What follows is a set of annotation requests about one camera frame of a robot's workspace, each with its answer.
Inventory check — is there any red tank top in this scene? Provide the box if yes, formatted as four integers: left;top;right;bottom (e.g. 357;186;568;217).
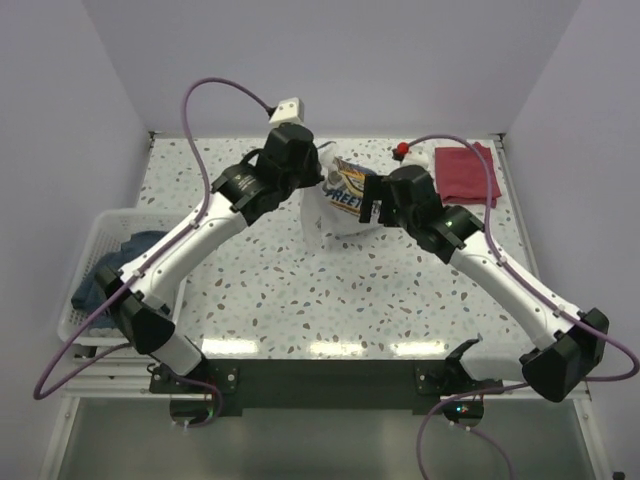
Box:
435;147;488;205

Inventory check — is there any white navy tank top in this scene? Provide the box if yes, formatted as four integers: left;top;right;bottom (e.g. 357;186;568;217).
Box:
300;141;381;250

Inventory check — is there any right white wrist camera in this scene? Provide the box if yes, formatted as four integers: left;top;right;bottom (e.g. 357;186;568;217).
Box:
392;142;432;170

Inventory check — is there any dark navy garment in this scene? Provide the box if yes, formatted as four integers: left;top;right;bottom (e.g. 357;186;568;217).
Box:
71;230;166;314

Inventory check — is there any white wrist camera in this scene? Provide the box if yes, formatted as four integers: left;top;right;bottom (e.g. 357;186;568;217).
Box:
269;97;305;127
392;142;432;170

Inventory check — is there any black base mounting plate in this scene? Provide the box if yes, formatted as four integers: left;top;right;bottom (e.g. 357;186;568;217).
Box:
149;358;501;419

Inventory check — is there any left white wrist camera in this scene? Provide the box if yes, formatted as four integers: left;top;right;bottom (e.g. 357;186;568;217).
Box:
269;97;305;127

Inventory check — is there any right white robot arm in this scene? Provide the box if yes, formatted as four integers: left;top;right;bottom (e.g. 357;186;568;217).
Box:
359;165;609;402

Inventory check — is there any white plastic laundry basket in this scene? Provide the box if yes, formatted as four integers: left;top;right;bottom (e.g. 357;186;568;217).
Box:
57;208;189;348

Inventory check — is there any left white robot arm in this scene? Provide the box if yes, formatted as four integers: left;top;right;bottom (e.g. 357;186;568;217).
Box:
95;123;323;392

